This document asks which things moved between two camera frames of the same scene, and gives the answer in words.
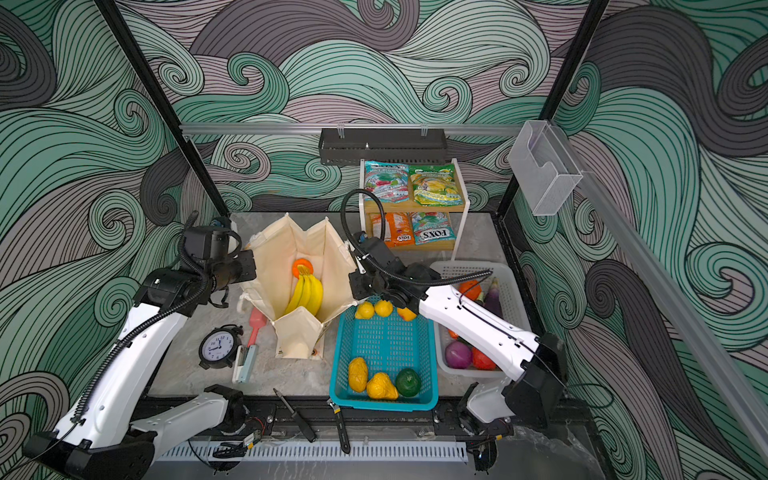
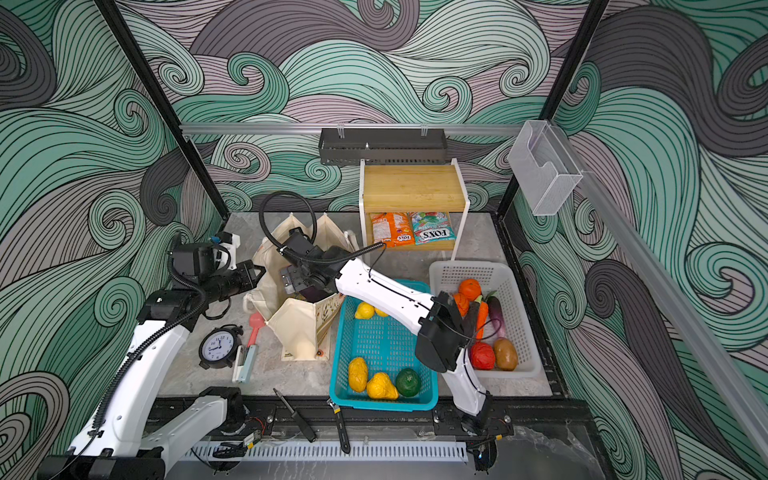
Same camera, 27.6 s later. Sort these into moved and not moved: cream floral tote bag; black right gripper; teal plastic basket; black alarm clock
Moved: black right gripper
Not moved: black alarm clock; teal plastic basket; cream floral tote bag
